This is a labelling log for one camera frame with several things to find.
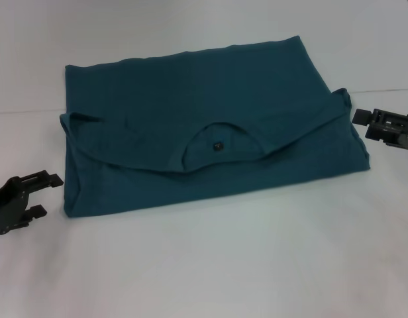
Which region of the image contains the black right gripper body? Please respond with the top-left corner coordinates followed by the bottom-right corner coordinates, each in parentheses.
top-left (372, 108), bottom-right (408, 150)

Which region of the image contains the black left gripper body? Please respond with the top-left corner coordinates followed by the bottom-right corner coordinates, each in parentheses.
top-left (0, 177), bottom-right (30, 236)

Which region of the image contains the teal t-shirt with FREE print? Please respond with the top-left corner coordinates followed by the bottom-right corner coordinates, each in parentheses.
top-left (59, 35), bottom-right (371, 219)

